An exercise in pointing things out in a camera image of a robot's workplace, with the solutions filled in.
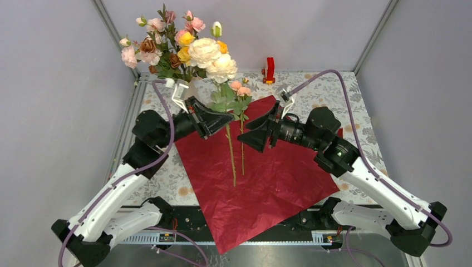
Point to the peach rose stem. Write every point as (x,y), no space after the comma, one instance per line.
(243,97)

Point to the dusty pink brown rose stem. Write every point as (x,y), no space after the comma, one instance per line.
(169,65)

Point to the red yellow toy block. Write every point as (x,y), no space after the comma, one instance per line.
(268,71)

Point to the beige ceramic vase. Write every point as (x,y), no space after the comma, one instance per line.
(190,92)

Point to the yellow rose stem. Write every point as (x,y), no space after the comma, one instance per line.
(184,48)

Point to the floral patterned tablecloth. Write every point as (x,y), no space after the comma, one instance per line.
(172,182)

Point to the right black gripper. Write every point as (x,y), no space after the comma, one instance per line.
(257,138)

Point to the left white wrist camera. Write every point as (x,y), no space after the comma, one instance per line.
(180,88)

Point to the red wrapping paper sheet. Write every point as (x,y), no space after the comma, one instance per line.
(243,192)

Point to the cream white rose stem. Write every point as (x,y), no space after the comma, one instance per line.
(220,72)

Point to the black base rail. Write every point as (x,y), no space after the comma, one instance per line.
(308,226)

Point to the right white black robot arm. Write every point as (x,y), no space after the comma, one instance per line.
(408,222)

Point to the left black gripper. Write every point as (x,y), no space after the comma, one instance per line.
(210,119)

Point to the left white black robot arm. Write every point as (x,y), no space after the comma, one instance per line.
(91,234)

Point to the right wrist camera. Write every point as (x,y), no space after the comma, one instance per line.
(286,97)

